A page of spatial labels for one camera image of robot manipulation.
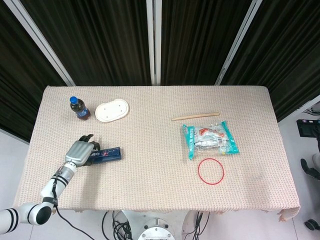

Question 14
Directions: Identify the blue rectangular box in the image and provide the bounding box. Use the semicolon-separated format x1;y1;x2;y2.
86;146;123;165

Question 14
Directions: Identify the white frame post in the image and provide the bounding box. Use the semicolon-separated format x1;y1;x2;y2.
146;0;163;86
3;0;76;87
214;0;263;86

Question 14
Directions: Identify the black cable bundle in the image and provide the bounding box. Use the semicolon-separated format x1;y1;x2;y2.
191;211;211;237
101;210;133;240

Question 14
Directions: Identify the white equipment frame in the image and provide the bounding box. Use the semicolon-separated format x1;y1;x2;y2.
297;96;320;117

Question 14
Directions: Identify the black caster wheel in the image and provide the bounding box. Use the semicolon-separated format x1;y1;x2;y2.
304;218;320;231

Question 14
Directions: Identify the teal clear snack bag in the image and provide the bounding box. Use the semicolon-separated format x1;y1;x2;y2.
181;120;240;161

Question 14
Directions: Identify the beige textured tablecloth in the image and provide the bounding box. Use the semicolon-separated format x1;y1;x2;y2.
12;85;301;223

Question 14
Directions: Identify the cola bottle with blue cap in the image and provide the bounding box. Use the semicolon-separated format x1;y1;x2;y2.
69;96;90;121

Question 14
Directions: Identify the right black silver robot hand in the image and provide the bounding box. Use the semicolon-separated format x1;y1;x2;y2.
300;152;320;180

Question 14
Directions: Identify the white silver robot base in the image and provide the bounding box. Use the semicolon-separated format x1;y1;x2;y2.
122;209;193;240

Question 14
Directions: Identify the black pleated curtain panel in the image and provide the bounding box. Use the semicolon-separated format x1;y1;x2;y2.
19;0;152;86
161;0;252;86
0;0;70;143
221;0;320;123

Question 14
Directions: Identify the red ring band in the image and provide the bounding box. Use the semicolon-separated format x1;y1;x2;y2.
197;158;225;186

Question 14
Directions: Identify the wooden stick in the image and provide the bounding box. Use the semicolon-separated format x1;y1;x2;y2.
171;111;220;122

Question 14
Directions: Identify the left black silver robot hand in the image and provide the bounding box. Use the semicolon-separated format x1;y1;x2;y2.
64;134;102;168

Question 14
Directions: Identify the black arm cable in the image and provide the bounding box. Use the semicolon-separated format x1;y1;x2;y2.
51;172;101;240

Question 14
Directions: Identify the white oval plastic tray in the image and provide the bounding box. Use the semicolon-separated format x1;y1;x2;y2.
94;98;130;123

